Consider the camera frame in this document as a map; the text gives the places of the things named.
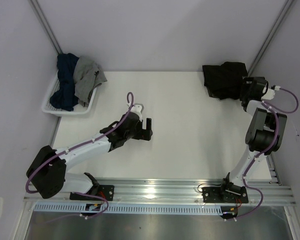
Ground black shorts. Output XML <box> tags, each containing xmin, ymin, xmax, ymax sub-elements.
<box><xmin>202</xmin><ymin>61</ymin><xmax>248</xmax><ymax>100</ymax></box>

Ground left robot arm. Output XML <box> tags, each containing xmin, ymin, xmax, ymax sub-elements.
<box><xmin>26</xmin><ymin>112</ymin><xmax>153</xmax><ymax>200</ymax></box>

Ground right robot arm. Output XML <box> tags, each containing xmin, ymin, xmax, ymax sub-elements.
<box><xmin>218</xmin><ymin>77</ymin><xmax>287</xmax><ymax>203</ymax></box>

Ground grey shorts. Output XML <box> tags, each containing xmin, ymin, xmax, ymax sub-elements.
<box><xmin>73</xmin><ymin>56</ymin><xmax>108</xmax><ymax>107</ymax></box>

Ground white perforated basket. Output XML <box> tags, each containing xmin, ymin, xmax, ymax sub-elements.
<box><xmin>41</xmin><ymin>72</ymin><xmax>99</xmax><ymax>117</ymax></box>

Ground dark blue garment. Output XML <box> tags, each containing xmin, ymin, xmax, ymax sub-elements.
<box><xmin>49</xmin><ymin>53</ymin><xmax>79</xmax><ymax>112</ymax></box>

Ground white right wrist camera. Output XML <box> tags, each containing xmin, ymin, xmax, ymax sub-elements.
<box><xmin>261</xmin><ymin>85</ymin><xmax>281</xmax><ymax>100</ymax></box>

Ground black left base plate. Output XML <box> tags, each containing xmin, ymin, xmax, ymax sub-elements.
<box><xmin>69</xmin><ymin>185</ymin><xmax>115</xmax><ymax>201</ymax></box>

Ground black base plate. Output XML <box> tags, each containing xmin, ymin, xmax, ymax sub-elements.
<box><xmin>202</xmin><ymin>186</ymin><xmax>249</xmax><ymax>204</ymax></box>
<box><xmin>69</xmin><ymin>185</ymin><xmax>115</xmax><ymax>201</ymax></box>

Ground right aluminium corner post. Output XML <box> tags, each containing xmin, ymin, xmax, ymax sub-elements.
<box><xmin>247</xmin><ymin>0</ymin><xmax>297</xmax><ymax>77</ymax></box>

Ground aluminium corner post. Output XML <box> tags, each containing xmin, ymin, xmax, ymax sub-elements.
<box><xmin>28</xmin><ymin>0</ymin><xmax>63</xmax><ymax>55</ymax></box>
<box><xmin>247</xmin><ymin>0</ymin><xmax>297</xmax><ymax>77</ymax></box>

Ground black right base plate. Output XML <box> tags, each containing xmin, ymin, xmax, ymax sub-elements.
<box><xmin>202</xmin><ymin>186</ymin><xmax>249</xmax><ymax>204</ymax></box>

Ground aluminium mounting rail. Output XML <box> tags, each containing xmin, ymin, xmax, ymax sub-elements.
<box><xmin>23</xmin><ymin>177</ymin><xmax>297</xmax><ymax>206</ymax></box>

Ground white slotted cable duct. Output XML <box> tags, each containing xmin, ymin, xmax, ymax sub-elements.
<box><xmin>33</xmin><ymin>202</ymin><xmax>223</xmax><ymax>216</ymax></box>

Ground left aluminium corner post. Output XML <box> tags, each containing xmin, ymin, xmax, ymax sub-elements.
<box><xmin>28</xmin><ymin>0</ymin><xmax>63</xmax><ymax>55</ymax></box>

